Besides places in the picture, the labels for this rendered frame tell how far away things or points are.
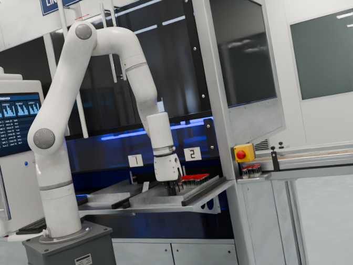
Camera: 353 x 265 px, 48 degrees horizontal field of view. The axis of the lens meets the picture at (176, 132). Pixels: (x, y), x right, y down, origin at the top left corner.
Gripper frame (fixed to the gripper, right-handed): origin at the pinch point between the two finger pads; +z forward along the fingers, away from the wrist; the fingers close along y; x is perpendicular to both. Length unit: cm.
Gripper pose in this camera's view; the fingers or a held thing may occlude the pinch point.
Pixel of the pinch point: (172, 192)
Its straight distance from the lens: 157.1
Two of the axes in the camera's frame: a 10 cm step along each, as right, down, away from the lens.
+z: 1.9, 9.8, 0.5
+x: -4.9, 1.4, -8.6
